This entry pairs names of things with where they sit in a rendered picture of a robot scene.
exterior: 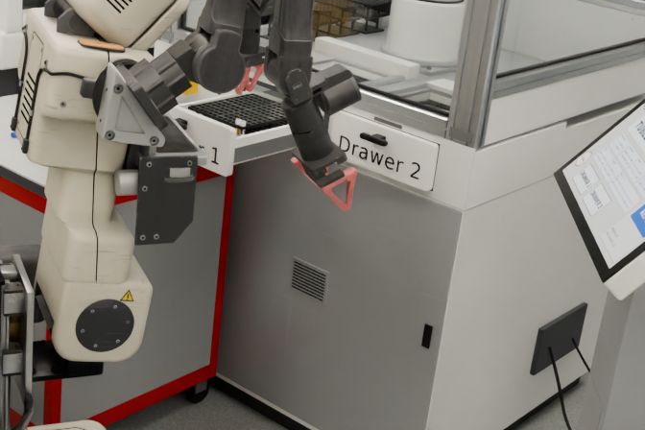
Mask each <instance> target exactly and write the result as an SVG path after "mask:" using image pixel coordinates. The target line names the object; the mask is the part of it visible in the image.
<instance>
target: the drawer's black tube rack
mask: <svg viewBox="0 0 645 430"><path fill-rule="evenodd" d="M195 106H196V107H197V108H203V109H205V110H208V111H211V112H213V113H216V114H218V115H219V116H224V117H226V118H228V119H230V120H233V121H236V119H237V118H240V119H241V120H245V121H246V126H248V128H247V129H245V134H249V133H254V132H258V131H264V130H268V129H272V128H276V127H280V126H284V125H288V122H287V119H286V117H285V114H284V112H283V109H282V107H281V103H279V102H276V101H273V100H271V99H268V98H265V97H262V96H259V95H257V94H254V93H251V94H246V95H241V96H236V97H232V98H227V99H223V100H218V101H213V102H208V103H204V104H199V105H195Z"/></svg>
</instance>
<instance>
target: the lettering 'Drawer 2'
mask: <svg viewBox="0 0 645 430"><path fill-rule="evenodd" d="M342 138H344V139H346V140H347V142H348V146H347V149H346V150H343V151H344V152H347V151H348V150H349V147H350V142H349V140H348V139H347V138H346V137H344V136H342V135H341V137H340V145H339V148H341V145H342ZM361 149H365V150H366V152H360V154H359V156H360V158H362V159H364V160H367V157H368V150H367V149H366V148H364V147H361ZM361 154H366V156H365V157H361ZM376 156H377V164H378V165H380V163H381V160H382V158H383V155H382V156H381V158H380V160H379V158H378V153H376V154H375V157H374V158H373V154H372V151H371V162H372V163H374V161H375V159H376ZM389 158H390V159H391V160H392V161H393V163H391V162H389V161H387V160H388V159H389ZM387 163H390V164H392V165H394V160H393V159H392V158H391V157H387V158H386V160H385V165H386V167H387V168H388V169H390V170H393V168H390V167H388V166H387ZM412 164H416V165H417V166H418V169H417V170H416V171H415V172H414V173H413V174H412V175H410V177H411V178H414V179H418V178H417V177H414V174H416V173H417V172H418V171H419V170H420V166H419V164H418V163H416V162H412Z"/></svg>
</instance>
